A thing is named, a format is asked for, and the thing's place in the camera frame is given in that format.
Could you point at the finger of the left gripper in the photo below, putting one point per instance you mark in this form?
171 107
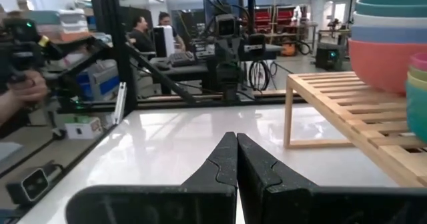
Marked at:
233 80
223 80

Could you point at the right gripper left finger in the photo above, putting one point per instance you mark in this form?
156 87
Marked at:
187 204

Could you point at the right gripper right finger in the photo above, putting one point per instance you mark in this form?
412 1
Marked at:
300 205

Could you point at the coral large bowl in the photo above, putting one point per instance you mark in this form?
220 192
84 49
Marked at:
380 67

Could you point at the translucent cyan small bowl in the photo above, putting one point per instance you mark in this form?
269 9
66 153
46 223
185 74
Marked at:
417 114

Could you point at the white large bowl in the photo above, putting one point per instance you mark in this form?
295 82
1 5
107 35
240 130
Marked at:
390 20

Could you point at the translucent yellow small bowl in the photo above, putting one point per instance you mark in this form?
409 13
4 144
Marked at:
418 83

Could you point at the teal large bowl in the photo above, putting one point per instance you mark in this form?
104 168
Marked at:
393 2

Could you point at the translucent green small bowl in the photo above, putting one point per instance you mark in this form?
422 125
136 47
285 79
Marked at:
420 73

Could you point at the translucent pink small bowl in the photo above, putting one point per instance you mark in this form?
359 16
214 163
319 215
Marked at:
420 61

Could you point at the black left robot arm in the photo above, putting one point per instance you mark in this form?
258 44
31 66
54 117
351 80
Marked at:
255 47

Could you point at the person's forearm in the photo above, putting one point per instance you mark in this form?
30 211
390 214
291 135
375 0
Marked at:
8 107

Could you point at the wooden slatted shelf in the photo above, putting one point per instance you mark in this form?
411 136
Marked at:
333 84

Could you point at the dark office desk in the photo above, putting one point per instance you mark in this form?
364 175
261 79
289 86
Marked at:
187 71

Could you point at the black keyboard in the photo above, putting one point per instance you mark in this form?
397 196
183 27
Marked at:
181 59

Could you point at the red tool cabinet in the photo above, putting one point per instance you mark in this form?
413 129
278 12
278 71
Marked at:
287 17
263 19

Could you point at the orange vacuum cleaner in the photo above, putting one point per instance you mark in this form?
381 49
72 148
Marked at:
289 49

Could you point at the white computer tower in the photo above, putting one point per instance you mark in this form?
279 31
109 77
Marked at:
164 40

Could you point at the person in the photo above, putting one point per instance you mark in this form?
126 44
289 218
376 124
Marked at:
165 19
141 39

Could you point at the black box green light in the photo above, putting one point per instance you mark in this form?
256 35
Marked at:
330 57

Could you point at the blue white bin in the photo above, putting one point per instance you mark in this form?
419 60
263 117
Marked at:
100 80

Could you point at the white green cardboard box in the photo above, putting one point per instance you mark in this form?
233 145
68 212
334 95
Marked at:
83 129

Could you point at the clear plastic storage box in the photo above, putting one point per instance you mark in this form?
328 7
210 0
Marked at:
63 24

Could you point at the person's hand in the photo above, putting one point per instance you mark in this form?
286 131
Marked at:
30 87

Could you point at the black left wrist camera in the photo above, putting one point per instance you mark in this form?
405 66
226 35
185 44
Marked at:
227 26

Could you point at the white metal bracket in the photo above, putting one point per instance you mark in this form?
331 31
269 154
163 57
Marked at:
120 104

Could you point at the black aluminium table frame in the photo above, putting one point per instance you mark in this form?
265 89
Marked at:
116 50

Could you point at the black table-level camera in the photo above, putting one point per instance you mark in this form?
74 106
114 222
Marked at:
33 184

